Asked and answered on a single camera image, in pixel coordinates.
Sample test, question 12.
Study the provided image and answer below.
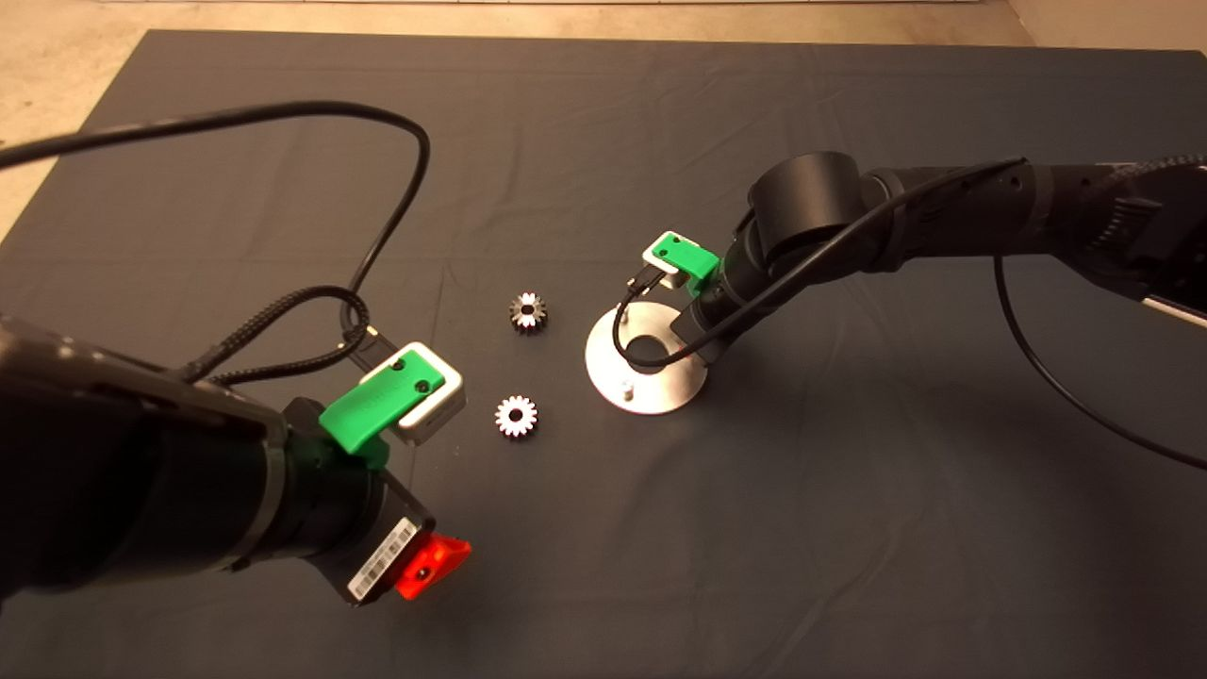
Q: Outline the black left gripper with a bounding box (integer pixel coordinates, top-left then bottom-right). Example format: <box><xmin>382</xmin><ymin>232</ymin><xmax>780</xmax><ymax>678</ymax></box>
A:
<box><xmin>314</xmin><ymin>472</ymin><xmax>472</xmax><ymax>609</ymax></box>

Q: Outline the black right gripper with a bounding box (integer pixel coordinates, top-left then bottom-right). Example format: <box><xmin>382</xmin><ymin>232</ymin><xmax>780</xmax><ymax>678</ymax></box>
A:
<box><xmin>668</xmin><ymin>281</ymin><xmax>746</xmax><ymax>365</ymax></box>

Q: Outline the steel planetary gear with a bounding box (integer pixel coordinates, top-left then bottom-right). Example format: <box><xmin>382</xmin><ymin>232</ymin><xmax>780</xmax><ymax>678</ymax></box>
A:
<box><xmin>509</xmin><ymin>290</ymin><xmax>549</xmax><ymax>335</ymax></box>
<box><xmin>495</xmin><ymin>394</ymin><xmax>538</xmax><ymax>439</ymax></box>

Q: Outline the round metal carrier plate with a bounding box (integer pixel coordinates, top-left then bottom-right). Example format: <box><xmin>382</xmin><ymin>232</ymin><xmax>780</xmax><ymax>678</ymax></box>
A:
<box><xmin>585</xmin><ymin>302</ymin><xmax>710</xmax><ymax>416</ymax></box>

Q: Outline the dark grey table cloth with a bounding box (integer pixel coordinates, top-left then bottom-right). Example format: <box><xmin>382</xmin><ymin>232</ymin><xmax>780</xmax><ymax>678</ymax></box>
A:
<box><xmin>0</xmin><ymin>28</ymin><xmax>1207</xmax><ymax>679</ymax></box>

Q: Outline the silver right camera box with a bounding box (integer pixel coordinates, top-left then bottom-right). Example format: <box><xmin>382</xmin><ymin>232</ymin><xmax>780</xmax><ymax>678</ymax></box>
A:
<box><xmin>641</xmin><ymin>234</ymin><xmax>689</xmax><ymax>291</ymax></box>

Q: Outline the silver camera box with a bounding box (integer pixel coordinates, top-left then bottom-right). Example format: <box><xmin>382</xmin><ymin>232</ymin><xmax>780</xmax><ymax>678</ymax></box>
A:
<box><xmin>359</xmin><ymin>341</ymin><xmax>467</xmax><ymax>448</ymax></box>
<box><xmin>641</xmin><ymin>234</ymin><xmax>689</xmax><ymax>291</ymax></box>

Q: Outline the green right camera mount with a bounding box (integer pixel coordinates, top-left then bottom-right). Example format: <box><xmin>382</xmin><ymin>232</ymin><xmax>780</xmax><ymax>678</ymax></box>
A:
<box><xmin>643</xmin><ymin>231</ymin><xmax>722</xmax><ymax>284</ymax></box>

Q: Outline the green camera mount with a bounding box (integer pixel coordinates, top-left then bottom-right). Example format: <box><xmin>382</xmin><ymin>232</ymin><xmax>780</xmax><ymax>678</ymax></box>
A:
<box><xmin>319</xmin><ymin>356</ymin><xmax>445</xmax><ymax>470</ymax></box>
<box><xmin>643</xmin><ymin>231</ymin><xmax>722</xmax><ymax>284</ymax></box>

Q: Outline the silver left camera box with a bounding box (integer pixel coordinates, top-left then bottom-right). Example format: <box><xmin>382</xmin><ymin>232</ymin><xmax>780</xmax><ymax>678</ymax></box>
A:
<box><xmin>359</xmin><ymin>341</ymin><xmax>467</xmax><ymax>448</ymax></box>

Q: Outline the green left camera mount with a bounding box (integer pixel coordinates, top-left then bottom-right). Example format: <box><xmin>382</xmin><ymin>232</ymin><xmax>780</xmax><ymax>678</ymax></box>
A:
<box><xmin>319</xmin><ymin>356</ymin><xmax>445</xmax><ymax>470</ymax></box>

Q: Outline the braided black left arm cable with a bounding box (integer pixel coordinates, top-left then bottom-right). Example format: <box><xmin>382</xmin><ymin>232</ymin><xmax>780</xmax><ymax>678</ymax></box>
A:
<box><xmin>179</xmin><ymin>286</ymin><xmax>373</xmax><ymax>388</ymax></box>

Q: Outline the braided black arm cable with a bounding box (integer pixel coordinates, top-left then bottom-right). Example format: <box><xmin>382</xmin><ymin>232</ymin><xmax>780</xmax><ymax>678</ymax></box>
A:
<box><xmin>1099</xmin><ymin>151</ymin><xmax>1207</xmax><ymax>190</ymax></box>
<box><xmin>179</xmin><ymin>286</ymin><xmax>373</xmax><ymax>388</ymax></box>

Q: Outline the smooth black left camera cable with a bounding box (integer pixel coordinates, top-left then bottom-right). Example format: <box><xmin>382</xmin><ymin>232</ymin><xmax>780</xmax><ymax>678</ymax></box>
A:
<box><xmin>0</xmin><ymin>100</ymin><xmax>433</xmax><ymax>371</ymax></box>

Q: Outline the braided black right arm cable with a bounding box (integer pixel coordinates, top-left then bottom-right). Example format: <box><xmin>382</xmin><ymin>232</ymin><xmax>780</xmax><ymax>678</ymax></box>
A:
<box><xmin>1099</xmin><ymin>151</ymin><xmax>1207</xmax><ymax>190</ymax></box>

